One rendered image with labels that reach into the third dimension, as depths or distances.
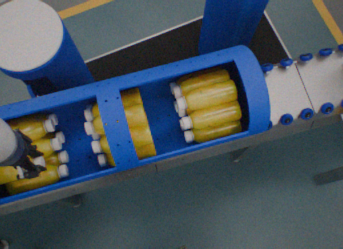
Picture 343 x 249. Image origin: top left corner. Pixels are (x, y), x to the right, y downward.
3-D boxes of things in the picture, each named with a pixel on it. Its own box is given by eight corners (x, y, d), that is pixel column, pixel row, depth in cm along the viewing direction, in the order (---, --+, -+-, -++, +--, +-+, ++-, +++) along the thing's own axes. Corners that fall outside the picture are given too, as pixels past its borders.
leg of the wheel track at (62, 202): (82, 205, 213) (46, 199, 152) (72, 208, 212) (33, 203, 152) (80, 196, 214) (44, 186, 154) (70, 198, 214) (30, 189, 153)
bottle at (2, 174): (-23, 162, 107) (32, 148, 108) (-11, 172, 113) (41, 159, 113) (-25, 183, 104) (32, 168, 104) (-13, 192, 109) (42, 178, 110)
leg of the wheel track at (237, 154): (241, 160, 220) (269, 137, 159) (232, 162, 220) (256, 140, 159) (238, 151, 221) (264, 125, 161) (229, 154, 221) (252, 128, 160)
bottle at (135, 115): (146, 118, 113) (94, 132, 112) (141, 99, 111) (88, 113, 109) (148, 127, 107) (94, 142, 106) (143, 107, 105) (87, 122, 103)
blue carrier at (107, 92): (256, 140, 126) (281, 118, 99) (4, 210, 120) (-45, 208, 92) (230, 66, 133) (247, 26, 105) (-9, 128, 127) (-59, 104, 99)
